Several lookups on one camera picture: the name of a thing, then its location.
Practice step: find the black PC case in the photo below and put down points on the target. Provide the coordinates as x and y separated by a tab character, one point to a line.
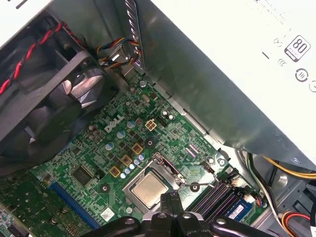
103	24

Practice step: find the silver CPU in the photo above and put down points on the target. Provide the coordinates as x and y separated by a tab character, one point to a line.
150	191

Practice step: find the green motherboard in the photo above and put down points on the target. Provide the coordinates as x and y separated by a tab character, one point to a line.
172	138

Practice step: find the RAM stick with blue label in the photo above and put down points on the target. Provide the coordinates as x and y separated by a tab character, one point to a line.
239	209

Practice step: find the blue expansion slot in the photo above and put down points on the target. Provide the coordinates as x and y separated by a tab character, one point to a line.
74	205

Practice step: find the metal locking lever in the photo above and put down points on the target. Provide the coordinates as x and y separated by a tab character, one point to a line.
200	184

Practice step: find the CPU socket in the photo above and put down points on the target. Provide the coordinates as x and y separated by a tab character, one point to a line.
158	159

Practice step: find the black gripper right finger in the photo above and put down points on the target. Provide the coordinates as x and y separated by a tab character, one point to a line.
178	207

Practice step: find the grey power supply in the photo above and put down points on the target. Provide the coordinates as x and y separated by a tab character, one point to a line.
209	86

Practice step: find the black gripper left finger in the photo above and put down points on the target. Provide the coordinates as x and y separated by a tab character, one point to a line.
165	205

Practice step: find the black case fan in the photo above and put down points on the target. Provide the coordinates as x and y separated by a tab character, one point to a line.
49	111

